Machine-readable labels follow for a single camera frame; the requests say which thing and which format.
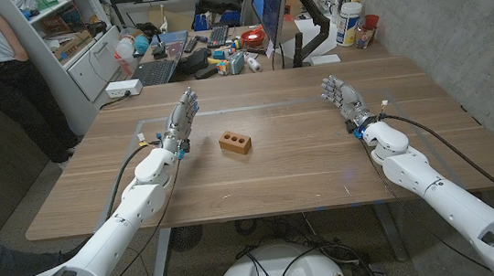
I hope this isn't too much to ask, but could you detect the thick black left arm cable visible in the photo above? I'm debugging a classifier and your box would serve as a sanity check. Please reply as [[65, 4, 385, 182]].
[[86, 139, 170, 233]]

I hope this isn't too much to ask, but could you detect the black keyboard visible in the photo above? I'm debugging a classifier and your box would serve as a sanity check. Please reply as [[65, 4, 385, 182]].
[[205, 24, 232, 50]]

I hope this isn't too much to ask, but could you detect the computer monitor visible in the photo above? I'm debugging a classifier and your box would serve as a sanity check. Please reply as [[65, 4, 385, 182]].
[[250, 0, 299, 48]]

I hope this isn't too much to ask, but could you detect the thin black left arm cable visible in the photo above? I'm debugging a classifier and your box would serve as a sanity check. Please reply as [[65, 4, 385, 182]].
[[87, 156, 194, 276]]

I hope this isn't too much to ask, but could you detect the teal box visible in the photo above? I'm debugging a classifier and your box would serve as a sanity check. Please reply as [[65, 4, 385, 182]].
[[228, 50, 248, 76]]

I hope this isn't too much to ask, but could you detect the white wipes canister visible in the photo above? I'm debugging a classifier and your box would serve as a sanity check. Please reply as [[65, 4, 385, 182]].
[[332, 0, 367, 48]]

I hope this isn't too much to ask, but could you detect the orange brick block with holes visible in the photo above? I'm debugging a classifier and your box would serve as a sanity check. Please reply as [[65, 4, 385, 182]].
[[217, 128, 253, 158]]

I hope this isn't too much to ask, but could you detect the grey table leg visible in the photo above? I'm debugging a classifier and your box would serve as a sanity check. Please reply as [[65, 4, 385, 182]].
[[145, 227, 177, 276], [370, 199, 411, 266]]

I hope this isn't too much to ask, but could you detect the white roll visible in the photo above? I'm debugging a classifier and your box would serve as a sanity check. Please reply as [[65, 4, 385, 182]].
[[247, 56, 264, 74]]

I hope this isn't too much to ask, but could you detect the clear plastic bottle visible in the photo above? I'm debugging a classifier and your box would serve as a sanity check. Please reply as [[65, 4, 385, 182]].
[[114, 34, 136, 61]]

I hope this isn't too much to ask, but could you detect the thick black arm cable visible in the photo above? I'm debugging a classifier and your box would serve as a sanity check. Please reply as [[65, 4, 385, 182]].
[[380, 102, 494, 237], [86, 139, 170, 233]]

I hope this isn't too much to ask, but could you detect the black laptop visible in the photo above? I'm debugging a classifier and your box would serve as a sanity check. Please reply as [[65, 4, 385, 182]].
[[127, 29, 194, 89]]

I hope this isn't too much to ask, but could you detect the white robot torso base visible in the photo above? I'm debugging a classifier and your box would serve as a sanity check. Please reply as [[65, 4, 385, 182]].
[[212, 237, 349, 276]]

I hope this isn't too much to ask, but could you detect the red bowl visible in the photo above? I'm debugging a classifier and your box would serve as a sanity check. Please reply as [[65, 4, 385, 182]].
[[240, 27, 269, 49]]

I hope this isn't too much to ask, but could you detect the white shelf cabinet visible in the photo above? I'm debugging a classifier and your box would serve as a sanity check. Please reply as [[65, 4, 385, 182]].
[[0, 0, 132, 143]]

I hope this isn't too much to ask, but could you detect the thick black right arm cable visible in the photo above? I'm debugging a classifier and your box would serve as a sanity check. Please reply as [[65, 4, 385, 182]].
[[380, 102, 494, 237]]

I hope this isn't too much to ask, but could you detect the flat white box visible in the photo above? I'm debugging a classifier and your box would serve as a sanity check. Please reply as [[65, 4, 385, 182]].
[[310, 53, 342, 67]]

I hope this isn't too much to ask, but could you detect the black pouch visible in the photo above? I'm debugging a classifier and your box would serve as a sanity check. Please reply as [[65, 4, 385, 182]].
[[177, 48, 214, 77]]

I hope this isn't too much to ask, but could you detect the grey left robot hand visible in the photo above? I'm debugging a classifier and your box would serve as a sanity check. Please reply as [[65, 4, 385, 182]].
[[155, 86, 205, 156]]

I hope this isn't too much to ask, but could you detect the teal yarn ball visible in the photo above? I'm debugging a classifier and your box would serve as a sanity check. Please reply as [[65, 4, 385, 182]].
[[134, 34, 152, 55]]

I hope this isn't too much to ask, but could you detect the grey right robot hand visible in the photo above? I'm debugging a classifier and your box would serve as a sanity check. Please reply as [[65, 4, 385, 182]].
[[318, 69, 379, 138]]

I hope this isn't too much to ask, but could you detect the white power strip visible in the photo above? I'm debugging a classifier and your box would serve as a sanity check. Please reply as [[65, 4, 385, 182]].
[[104, 78, 145, 101]]

